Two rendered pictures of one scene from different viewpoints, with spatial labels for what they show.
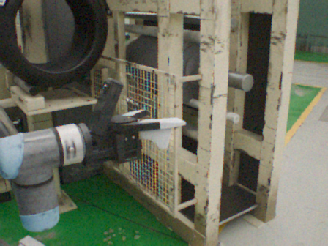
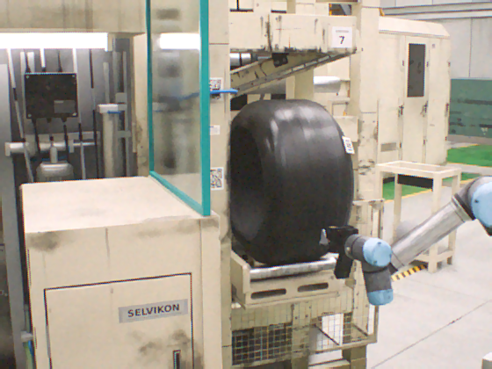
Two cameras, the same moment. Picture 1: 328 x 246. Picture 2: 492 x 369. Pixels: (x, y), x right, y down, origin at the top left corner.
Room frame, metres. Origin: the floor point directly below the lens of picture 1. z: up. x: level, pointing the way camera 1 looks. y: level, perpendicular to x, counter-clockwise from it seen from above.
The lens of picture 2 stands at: (1.34, 2.73, 1.57)
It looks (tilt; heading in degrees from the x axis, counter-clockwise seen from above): 11 degrees down; 284
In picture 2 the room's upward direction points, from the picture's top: straight up
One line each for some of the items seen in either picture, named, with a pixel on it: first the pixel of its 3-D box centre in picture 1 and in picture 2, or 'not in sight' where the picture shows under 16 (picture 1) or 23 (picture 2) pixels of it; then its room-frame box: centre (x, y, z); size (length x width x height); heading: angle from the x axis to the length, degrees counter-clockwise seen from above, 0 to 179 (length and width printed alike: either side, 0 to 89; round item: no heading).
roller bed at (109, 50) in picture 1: (97, 42); not in sight; (2.20, 0.44, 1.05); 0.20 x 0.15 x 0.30; 35
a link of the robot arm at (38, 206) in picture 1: (35, 196); not in sight; (0.59, 0.26, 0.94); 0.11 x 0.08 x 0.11; 32
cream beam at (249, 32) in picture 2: not in sight; (274, 34); (1.87, 0.30, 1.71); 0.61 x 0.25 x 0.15; 35
